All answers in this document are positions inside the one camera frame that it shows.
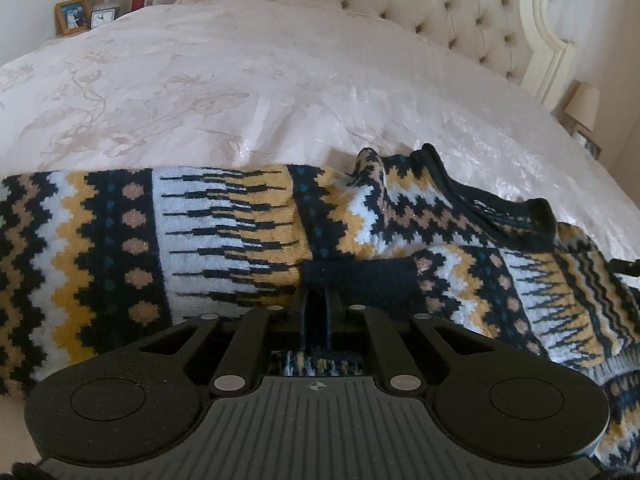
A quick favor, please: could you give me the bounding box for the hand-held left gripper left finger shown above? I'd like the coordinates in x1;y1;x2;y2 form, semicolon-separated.
135;287;308;394

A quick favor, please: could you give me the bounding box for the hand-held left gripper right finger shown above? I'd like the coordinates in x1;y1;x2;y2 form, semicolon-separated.
324;287;496;394

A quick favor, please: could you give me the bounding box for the patterned knit sweater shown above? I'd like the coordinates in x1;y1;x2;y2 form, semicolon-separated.
0;144;640;461

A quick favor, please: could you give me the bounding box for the white floral bedspread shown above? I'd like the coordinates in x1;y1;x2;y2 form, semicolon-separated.
0;0;640;461

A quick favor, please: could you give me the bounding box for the cream tufted headboard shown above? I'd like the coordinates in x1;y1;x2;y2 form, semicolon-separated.
175;0;576;106

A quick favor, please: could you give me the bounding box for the small white clock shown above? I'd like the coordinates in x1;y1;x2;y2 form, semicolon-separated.
90;7;121;30

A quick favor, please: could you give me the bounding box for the wooden photo frame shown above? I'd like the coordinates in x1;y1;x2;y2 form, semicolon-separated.
55;0;91;36

